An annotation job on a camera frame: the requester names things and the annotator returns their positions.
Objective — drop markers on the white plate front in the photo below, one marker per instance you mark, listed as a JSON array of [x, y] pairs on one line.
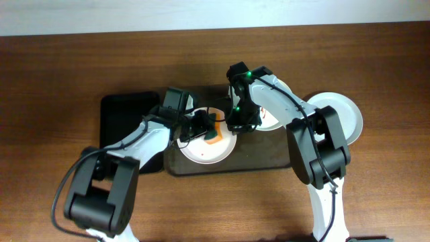
[[349, 114]]

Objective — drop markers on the white plate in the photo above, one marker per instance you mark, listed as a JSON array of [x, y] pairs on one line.
[[198, 151], [268, 121], [349, 114]]

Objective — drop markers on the black plastic tray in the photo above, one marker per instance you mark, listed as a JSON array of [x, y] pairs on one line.
[[122, 113]]

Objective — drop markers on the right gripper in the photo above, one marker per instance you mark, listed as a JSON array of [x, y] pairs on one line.
[[242, 125]]

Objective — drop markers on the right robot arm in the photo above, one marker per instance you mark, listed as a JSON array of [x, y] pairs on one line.
[[317, 147]]

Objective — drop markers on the brown serving tray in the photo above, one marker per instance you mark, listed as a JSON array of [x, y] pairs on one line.
[[254, 151]]

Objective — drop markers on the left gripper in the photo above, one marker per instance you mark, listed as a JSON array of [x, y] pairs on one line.
[[198, 126]]

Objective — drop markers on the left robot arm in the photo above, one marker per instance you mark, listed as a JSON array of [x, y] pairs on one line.
[[104, 181]]

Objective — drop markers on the green orange sponge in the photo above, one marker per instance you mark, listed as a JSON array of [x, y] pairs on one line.
[[214, 134]]

